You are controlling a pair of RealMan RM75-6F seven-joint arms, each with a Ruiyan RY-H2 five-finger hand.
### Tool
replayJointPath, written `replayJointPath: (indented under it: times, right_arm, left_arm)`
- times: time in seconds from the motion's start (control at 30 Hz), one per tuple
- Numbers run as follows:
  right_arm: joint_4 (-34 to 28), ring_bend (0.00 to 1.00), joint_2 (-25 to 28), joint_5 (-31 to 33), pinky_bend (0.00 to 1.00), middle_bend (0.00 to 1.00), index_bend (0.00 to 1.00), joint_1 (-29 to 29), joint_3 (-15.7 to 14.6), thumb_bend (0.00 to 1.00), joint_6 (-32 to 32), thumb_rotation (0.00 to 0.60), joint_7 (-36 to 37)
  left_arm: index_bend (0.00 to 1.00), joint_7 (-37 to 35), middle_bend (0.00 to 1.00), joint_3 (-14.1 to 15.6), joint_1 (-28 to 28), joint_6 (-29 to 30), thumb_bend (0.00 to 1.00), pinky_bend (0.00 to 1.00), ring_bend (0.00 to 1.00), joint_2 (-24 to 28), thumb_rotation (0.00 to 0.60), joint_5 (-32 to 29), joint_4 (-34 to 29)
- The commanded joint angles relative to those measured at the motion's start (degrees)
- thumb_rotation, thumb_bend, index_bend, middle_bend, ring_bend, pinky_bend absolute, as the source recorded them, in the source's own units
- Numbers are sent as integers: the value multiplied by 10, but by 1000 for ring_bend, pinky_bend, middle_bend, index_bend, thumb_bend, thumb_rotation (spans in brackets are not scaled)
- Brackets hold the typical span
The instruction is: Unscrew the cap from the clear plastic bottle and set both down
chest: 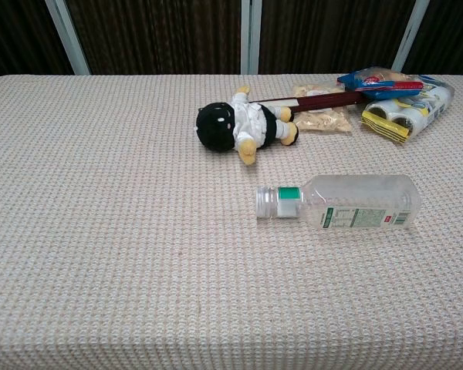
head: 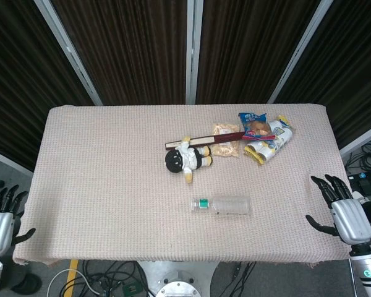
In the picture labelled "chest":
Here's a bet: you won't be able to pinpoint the beige cloth-covered table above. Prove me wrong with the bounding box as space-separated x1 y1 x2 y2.
0 73 463 370

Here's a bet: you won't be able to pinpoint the translucent white bottle cap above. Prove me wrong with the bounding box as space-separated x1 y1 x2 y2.
255 186 281 220

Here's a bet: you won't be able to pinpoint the yellow white tape roll pack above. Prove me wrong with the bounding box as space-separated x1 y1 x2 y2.
360 75 456 145

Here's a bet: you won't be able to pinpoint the blue bread snack bag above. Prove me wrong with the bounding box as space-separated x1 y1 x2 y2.
336 66 426 102

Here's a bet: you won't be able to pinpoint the clear bag beige snacks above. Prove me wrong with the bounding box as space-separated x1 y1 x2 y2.
292 82 353 133

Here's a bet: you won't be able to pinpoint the transparent plastic bottle green label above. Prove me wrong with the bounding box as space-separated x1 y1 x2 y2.
275 173 422 231

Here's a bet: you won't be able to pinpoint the plush doll black head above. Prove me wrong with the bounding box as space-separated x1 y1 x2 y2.
195 85 299 167

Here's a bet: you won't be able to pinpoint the long dark red box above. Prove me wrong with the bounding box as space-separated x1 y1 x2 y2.
250 90 368 114

